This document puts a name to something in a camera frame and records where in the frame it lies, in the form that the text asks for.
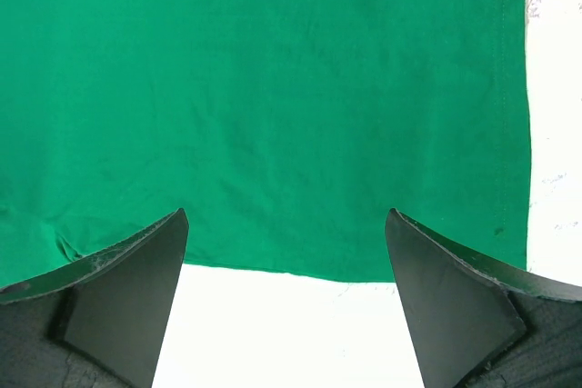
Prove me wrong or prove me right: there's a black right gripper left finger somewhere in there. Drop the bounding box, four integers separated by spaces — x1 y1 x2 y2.
1 209 188 387

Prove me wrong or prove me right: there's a green t-shirt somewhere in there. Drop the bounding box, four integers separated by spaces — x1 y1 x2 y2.
1 0 531 285

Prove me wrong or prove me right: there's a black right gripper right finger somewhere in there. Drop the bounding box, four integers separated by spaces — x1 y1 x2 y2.
385 209 581 387

